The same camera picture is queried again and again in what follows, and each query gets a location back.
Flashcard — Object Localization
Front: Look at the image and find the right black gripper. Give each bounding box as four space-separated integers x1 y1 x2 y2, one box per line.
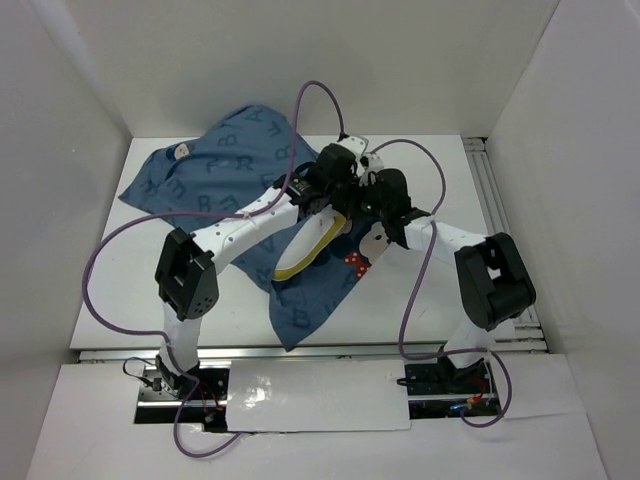
335 176 390 221

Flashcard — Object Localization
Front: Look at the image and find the white pillow yellow edge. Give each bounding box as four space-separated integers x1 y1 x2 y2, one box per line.
272 209 348 282

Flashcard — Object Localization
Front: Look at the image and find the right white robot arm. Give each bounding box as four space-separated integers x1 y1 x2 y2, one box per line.
334 168 536 392

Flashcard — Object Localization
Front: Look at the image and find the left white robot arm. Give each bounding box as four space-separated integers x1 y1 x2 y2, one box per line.
155 136 368 399

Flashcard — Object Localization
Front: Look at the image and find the white cover plate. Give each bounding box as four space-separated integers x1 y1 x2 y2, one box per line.
225 359 411 433

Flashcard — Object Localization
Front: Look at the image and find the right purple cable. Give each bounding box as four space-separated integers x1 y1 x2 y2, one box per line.
359 139 514 427

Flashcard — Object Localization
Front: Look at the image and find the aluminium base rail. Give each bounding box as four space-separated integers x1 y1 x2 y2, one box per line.
74 339 546 426

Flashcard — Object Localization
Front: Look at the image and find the aluminium side rail frame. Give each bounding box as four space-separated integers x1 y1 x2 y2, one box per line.
462 137 548 351

